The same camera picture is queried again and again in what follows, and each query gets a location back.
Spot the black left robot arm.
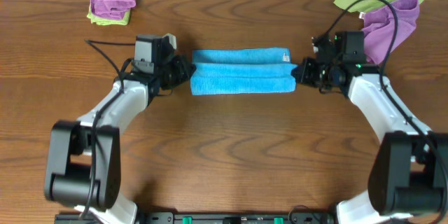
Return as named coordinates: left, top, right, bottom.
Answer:
left=43, top=34, right=196, bottom=224

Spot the blue microfiber cloth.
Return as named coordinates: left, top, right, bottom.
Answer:
left=190, top=48, right=297, bottom=95

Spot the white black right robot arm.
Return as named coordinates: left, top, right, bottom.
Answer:
left=291, top=31, right=447, bottom=223

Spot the loose purple cloth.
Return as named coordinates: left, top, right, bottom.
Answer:
left=362, top=0, right=420, bottom=64

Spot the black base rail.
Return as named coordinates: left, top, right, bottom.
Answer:
left=54, top=211, right=339, bottom=224

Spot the folded green cloth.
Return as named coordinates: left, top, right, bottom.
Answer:
left=87, top=0, right=136, bottom=26

